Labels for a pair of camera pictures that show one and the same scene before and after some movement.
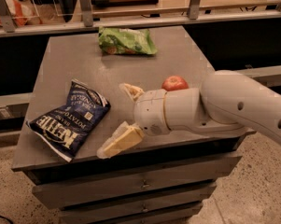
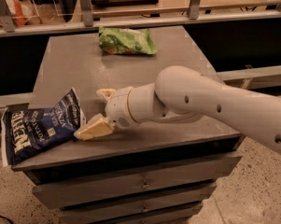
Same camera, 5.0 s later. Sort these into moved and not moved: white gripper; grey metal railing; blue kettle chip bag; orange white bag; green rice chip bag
Moved: blue kettle chip bag; white gripper
Not moved: orange white bag; green rice chip bag; grey metal railing
